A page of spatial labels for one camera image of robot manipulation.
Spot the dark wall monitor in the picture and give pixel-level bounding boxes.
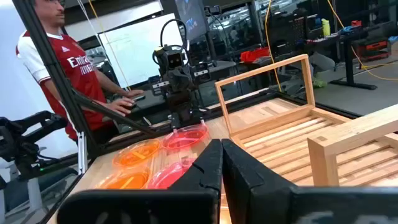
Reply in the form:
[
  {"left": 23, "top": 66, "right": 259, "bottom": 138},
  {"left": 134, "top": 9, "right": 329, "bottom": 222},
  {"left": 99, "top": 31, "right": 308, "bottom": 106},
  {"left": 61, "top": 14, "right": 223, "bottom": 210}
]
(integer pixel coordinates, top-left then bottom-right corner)
[{"left": 174, "top": 0, "right": 210, "bottom": 41}]

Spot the person's hand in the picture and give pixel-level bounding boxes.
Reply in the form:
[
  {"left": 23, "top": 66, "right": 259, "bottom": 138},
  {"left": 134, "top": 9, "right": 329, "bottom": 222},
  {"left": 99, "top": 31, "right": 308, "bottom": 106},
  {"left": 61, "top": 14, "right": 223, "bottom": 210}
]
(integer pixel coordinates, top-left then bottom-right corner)
[
  {"left": 104, "top": 98, "right": 136, "bottom": 118},
  {"left": 123, "top": 88, "right": 146, "bottom": 99}
]

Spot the white whiteboard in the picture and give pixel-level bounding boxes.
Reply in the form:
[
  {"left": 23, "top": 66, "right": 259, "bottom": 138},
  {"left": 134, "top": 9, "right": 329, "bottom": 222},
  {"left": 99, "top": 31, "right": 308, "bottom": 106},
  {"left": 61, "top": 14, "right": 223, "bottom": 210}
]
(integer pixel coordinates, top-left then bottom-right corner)
[{"left": 98, "top": 12, "right": 184, "bottom": 88}]

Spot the orange translucent plastic plate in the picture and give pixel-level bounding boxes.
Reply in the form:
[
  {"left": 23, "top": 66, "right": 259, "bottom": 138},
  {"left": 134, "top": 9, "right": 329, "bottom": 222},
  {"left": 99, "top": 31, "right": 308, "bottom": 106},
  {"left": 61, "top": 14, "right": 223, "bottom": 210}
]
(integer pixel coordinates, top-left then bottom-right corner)
[
  {"left": 112, "top": 139, "right": 162, "bottom": 169},
  {"left": 101, "top": 169, "right": 152, "bottom": 190}
]

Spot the grey side desk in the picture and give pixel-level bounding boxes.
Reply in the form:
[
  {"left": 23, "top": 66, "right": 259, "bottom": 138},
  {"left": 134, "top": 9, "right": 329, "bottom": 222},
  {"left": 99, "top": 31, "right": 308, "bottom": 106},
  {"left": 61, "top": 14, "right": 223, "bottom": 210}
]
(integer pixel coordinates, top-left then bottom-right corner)
[{"left": 130, "top": 60, "right": 239, "bottom": 119}]

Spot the black pegboard cabinet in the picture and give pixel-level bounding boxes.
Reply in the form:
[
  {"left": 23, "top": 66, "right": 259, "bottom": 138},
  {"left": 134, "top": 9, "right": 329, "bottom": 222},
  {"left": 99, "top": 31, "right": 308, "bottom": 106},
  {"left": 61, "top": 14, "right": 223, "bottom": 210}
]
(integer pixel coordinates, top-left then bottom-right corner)
[{"left": 267, "top": 12, "right": 324, "bottom": 58}]

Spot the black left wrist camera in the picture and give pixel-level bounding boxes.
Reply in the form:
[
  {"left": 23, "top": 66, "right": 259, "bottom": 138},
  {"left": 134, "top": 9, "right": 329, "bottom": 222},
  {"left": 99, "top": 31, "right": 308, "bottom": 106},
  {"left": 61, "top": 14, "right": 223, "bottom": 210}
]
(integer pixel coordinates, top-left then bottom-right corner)
[{"left": 154, "top": 45, "right": 189, "bottom": 71}]

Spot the yellow-green bottle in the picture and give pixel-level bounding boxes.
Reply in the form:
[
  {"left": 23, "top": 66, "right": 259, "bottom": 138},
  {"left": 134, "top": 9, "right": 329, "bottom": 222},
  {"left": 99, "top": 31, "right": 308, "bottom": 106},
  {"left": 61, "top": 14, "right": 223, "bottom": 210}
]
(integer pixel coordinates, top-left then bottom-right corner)
[{"left": 321, "top": 17, "right": 331, "bottom": 37}]

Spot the red and black toolbox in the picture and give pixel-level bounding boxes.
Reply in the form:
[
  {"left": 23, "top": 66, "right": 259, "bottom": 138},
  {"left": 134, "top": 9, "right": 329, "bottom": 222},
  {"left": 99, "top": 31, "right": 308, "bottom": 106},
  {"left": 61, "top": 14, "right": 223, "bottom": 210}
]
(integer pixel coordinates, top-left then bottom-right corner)
[{"left": 354, "top": 37, "right": 392, "bottom": 62}]

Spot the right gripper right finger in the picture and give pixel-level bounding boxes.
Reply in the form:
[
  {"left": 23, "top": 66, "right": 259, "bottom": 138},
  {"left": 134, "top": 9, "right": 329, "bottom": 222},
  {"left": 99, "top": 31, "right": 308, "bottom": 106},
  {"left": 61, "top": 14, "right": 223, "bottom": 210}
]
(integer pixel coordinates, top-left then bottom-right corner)
[{"left": 222, "top": 139, "right": 398, "bottom": 224}]

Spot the wooden slatted shelf rack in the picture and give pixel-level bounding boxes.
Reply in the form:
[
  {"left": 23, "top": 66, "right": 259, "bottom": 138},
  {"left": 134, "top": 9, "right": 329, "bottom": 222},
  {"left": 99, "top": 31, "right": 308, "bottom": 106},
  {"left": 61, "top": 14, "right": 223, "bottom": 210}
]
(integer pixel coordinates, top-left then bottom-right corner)
[{"left": 214, "top": 54, "right": 398, "bottom": 187}]

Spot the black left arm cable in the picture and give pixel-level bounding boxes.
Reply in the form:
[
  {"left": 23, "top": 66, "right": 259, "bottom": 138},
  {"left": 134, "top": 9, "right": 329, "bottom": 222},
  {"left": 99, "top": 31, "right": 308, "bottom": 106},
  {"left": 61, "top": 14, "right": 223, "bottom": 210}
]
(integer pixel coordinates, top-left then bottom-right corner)
[{"left": 159, "top": 18, "right": 189, "bottom": 50}]

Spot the person's forearm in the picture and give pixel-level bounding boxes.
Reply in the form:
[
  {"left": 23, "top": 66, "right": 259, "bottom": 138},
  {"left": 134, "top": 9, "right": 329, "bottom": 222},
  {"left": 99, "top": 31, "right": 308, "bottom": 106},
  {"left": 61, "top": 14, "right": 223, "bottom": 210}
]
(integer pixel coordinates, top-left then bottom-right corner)
[
  {"left": 43, "top": 81, "right": 109, "bottom": 110},
  {"left": 92, "top": 70, "right": 131, "bottom": 95}
]

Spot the black standing desk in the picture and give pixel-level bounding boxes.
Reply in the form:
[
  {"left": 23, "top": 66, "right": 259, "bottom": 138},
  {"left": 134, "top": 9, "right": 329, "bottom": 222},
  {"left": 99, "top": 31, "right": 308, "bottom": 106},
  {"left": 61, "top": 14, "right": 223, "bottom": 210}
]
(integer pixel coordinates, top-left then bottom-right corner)
[{"left": 306, "top": 29, "right": 379, "bottom": 91}]

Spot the pink translucent plastic plate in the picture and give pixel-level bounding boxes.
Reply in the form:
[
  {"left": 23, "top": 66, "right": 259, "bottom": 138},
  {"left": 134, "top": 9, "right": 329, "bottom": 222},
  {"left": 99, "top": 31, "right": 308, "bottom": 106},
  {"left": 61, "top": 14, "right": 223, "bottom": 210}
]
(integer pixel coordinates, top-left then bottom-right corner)
[
  {"left": 146, "top": 157, "right": 197, "bottom": 190},
  {"left": 161, "top": 123, "right": 209, "bottom": 151}
]

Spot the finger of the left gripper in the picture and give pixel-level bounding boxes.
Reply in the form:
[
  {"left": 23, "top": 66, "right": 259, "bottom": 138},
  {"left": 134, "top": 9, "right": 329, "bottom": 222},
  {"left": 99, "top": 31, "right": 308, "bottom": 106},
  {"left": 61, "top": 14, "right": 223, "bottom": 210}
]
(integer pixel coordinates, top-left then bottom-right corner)
[
  {"left": 180, "top": 68, "right": 194, "bottom": 91},
  {"left": 169, "top": 70, "right": 182, "bottom": 93}
]

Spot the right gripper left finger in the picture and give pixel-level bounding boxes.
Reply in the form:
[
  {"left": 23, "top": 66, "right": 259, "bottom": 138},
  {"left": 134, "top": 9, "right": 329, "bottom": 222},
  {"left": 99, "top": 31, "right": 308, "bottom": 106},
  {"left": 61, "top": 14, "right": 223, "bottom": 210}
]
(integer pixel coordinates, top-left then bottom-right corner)
[{"left": 57, "top": 139, "right": 223, "bottom": 224}]

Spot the yellow cable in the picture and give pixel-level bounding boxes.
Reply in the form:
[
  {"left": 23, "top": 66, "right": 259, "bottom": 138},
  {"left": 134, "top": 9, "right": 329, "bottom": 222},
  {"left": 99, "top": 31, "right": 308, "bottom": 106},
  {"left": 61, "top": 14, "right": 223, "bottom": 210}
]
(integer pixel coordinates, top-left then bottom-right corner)
[
  {"left": 88, "top": 0, "right": 132, "bottom": 91},
  {"left": 264, "top": 0, "right": 282, "bottom": 93}
]

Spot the person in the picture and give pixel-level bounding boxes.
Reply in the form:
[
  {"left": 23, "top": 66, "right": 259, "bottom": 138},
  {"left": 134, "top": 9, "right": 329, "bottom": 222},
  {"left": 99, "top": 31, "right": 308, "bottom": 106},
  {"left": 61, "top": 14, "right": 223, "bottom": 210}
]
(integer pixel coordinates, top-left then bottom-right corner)
[{"left": 15, "top": 0, "right": 116, "bottom": 146}]

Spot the red plastic bin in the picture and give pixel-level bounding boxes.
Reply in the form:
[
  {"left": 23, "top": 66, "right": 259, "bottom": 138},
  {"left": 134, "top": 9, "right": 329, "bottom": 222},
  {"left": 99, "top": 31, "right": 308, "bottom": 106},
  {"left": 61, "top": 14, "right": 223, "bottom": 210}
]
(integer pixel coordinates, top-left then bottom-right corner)
[{"left": 241, "top": 47, "right": 271, "bottom": 63}]

